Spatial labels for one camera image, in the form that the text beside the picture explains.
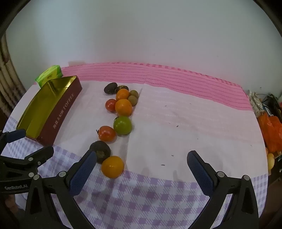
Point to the orange plastic bag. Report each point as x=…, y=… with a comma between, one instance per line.
x=272, y=132

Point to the rattan furniture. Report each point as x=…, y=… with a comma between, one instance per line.
x=8, y=83

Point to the large orange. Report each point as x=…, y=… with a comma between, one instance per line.
x=123, y=107

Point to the green tomato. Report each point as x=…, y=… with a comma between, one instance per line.
x=122, y=125

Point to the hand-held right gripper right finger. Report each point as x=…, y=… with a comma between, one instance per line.
x=199, y=169

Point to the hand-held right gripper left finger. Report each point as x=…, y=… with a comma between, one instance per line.
x=82, y=171

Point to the smooth dark purple passion fruit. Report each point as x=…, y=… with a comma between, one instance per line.
x=110, y=88

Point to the small orange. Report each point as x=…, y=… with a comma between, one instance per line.
x=112, y=166
x=122, y=94

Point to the pink white checked tablecloth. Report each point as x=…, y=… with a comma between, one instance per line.
x=176, y=132

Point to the dark fruit with pale stem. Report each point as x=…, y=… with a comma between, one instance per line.
x=121, y=87

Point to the dark round fruit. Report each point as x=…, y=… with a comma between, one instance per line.
x=101, y=148

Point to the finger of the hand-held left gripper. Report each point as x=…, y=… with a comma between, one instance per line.
x=40, y=154
x=15, y=134

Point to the dark clutter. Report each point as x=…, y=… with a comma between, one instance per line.
x=272, y=102

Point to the dark red gold-lined tin box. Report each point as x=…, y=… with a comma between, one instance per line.
x=63, y=105

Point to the red tomato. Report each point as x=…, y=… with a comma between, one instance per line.
x=110, y=105
x=106, y=133

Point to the yellow fruit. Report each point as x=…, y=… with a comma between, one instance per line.
x=271, y=160

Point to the brown kiwi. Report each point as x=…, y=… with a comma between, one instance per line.
x=134, y=94
x=132, y=100

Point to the green packet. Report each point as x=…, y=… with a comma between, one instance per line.
x=49, y=73

